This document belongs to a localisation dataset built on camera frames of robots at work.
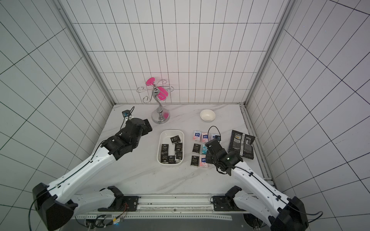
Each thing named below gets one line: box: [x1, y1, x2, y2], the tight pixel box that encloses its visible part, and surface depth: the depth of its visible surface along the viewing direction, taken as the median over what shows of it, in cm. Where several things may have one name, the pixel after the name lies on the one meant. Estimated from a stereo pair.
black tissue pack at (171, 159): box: [168, 155, 176, 164], surface depth 87 cm
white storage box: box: [157, 129, 185, 166], surface depth 94 cm
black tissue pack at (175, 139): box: [170, 135, 181, 144], surface depth 97 cm
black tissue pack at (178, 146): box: [174, 142, 183, 152], surface depth 94 cm
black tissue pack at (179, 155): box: [175, 150, 183, 160], surface depth 89 cm
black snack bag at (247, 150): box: [242, 133, 256, 160], surface depth 94 cm
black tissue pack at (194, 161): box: [190, 155, 199, 168], surface depth 88 cm
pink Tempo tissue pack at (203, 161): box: [199, 154, 209, 168], surface depth 87 cm
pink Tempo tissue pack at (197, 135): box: [192, 129, 202, 142], surface depth 99 cm
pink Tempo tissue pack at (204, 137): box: [201, 132, 209, 143], surface depth 99 cm
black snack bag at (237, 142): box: [227, 129, 246, 157], surface depth 98 cm
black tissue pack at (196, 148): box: [192, 143, 201, 154], surface depth 94 cm
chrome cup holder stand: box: [136, 79, 174, 125], surface depth 97 cm
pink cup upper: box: [145, 77, 156, 86], surface depth 97 cm
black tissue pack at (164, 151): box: [160, 143, 170, 157], surface depth 92 cm
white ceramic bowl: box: [199, 109, 216, 122], surface depth 109 cm
